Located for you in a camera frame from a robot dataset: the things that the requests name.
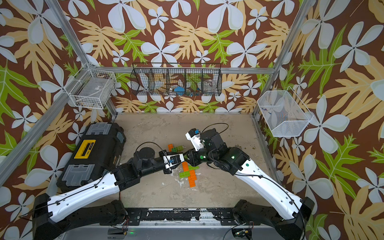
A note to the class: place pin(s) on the white wire basket left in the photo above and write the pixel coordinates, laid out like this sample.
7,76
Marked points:
92,88

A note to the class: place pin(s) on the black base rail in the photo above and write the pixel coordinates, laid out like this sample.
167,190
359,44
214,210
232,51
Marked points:
188,216

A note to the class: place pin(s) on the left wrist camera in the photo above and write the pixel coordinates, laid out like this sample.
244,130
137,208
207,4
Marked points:
173,160

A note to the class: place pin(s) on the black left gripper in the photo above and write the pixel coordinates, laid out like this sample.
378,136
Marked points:
162,153

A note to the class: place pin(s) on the orange brick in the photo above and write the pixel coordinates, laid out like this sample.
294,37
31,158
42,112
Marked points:
185,166
170,147
192,183
192,176

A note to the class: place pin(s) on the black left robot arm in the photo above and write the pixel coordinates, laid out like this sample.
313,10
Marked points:
55,215

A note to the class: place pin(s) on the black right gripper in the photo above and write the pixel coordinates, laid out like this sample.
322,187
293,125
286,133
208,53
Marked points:
193,157

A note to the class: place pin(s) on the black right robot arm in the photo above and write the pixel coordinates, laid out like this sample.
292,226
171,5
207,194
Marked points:
288,214

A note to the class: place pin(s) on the black yellow toolbox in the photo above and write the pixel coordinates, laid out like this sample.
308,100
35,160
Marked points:
98,152

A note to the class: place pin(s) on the white mesh basket right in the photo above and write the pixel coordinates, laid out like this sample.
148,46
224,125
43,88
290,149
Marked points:
285,113

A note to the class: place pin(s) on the black wire basket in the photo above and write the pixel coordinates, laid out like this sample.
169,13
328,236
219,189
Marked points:
198,79

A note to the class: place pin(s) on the orange brick front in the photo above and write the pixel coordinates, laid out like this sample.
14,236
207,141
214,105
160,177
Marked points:
170,147

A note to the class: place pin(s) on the blue object in basket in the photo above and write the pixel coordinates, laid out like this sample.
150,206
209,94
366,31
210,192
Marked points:
179,91

